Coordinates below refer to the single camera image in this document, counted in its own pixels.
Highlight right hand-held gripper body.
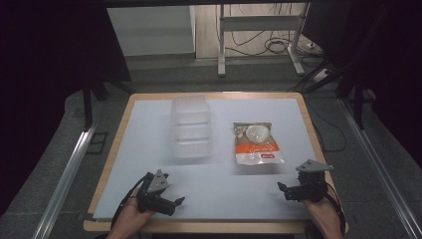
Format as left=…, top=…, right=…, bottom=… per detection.
left=284, top=158, right=334, bottom=203

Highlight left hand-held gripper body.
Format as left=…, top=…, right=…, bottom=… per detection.
left=136, top=169, right=177, bottom=217

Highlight person's left hand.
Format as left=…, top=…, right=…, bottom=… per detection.
left=105, top=187, right=155, bottom=239

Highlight white foam table mat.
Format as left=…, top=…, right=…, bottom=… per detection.
left=92, top=98, right=319, bottom=221

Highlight orange and white snack bag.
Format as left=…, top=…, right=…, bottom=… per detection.
left=233, top=121, right=286, bottom=166

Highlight clear plastic storage box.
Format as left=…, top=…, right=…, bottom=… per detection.
left=170, top=95, right=213, bottom=159

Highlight black stand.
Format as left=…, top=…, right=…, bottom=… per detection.
left=81, top=79, right=133, bottom=132
left=334, top=59, right=377, bottom=131

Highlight white power strip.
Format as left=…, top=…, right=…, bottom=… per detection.
left=312, top=68, right=330, bottom=83

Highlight white board panel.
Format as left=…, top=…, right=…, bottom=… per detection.
left=106, top=5, right=197, bottom=58

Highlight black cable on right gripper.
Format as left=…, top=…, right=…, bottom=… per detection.
left=322, top=183, right=346, bottom=233

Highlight aluminium rail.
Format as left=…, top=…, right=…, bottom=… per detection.
left=337, top=99, right=422, bottom=239
left=31, top=127, right=98, bottom=239

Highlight black floor cables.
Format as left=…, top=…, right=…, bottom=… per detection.
left=228, top=3, right=327, bottom=58

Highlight white metal desk frame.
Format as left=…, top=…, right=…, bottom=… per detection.
left=217, top=2, right=312, bottom=78

